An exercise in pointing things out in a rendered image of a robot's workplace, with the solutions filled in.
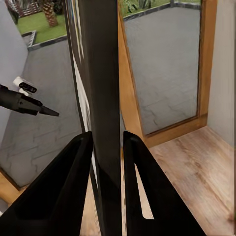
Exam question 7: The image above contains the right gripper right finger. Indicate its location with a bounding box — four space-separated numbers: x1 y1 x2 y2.
123 130 206 236

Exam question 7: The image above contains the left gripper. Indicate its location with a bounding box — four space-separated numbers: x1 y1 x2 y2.
2 90 59 117

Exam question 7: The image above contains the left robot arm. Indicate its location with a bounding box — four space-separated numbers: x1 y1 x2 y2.
0 76 59 117

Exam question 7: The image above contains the poster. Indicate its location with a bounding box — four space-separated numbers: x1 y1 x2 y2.
62 0 122 236

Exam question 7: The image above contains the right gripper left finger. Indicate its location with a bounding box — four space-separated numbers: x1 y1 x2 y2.
0 131 93 236

